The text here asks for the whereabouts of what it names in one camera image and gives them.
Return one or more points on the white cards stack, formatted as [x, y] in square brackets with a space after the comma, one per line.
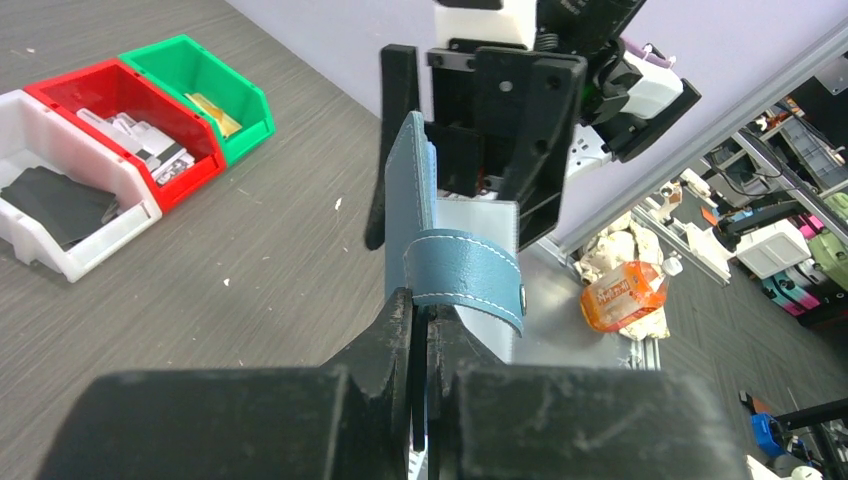
[164, 158]

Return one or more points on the green plastic bin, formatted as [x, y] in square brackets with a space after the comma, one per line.
[181, 67]

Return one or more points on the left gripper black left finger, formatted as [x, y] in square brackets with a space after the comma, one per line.
[348, 418]

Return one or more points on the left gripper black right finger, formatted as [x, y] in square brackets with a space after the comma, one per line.
[491, 420]

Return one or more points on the black wallet in white bin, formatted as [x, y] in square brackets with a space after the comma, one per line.
[70, 211]

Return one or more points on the gold cards stack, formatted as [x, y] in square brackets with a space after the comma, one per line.
[227, 125]

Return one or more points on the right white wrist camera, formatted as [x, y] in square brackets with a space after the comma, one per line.
[511, 22]

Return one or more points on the crumpled patterned cloth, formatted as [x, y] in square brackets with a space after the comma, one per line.
[624, 241]

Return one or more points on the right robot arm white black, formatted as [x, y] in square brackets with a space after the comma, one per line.
[631, 97]

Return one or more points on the orange drink bottle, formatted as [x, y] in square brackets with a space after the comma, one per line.
[628, 293]

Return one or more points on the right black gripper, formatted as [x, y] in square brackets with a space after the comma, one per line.
[526, 105]

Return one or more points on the red plastic bin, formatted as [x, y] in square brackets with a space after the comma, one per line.
[110, 87]

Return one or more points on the blue leather card holder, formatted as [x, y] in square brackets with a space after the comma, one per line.
[448, 250]

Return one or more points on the white plastic bin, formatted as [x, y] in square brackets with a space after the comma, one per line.
[34, 135]

